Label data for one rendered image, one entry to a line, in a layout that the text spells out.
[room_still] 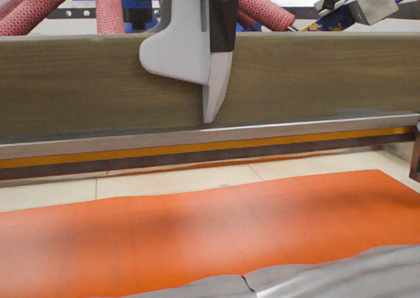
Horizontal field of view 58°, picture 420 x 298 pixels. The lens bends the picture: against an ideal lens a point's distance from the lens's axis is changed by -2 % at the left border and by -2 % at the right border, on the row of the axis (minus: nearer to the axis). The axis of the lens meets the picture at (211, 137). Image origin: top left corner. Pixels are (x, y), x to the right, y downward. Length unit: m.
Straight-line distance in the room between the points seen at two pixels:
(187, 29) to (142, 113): 0.07
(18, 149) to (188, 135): 0.11
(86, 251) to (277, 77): 0.19
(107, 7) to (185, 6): 0.52
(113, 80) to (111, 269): 0.13
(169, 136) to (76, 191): 0.15
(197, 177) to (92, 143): 0.17
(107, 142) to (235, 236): 0.12
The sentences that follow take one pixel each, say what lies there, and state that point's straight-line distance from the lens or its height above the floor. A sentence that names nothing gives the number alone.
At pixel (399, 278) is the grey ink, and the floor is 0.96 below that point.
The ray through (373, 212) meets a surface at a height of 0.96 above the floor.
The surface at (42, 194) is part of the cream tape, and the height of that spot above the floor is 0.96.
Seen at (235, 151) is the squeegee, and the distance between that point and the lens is 0.31.
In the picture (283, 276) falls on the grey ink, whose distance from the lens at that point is 0.26.
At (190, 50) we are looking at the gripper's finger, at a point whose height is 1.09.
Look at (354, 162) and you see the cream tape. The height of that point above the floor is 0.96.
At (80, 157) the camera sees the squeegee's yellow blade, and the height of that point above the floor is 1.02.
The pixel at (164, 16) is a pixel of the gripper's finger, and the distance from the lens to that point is 0.31.
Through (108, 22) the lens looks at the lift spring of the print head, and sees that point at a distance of 0.73.
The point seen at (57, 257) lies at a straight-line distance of 0.30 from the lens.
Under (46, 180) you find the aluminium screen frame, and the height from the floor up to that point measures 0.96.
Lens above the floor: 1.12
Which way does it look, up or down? 18 degrees down
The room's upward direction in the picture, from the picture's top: straight up
